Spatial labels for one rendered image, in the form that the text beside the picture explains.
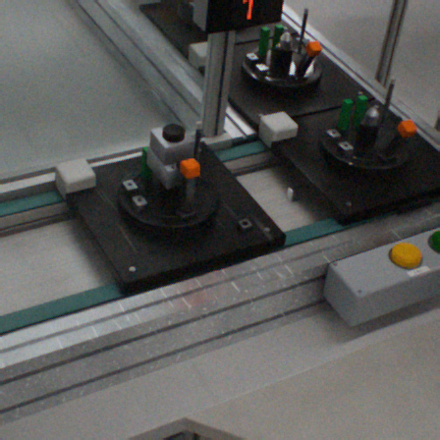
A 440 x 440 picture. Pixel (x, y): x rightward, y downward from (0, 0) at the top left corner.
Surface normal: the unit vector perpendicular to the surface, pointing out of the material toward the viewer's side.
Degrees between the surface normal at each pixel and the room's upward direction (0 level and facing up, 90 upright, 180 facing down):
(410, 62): 0
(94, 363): 90
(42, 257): 0
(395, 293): 90
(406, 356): 0
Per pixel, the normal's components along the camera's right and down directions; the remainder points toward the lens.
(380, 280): 0.11, -0.77
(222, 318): 0.49, 0.59
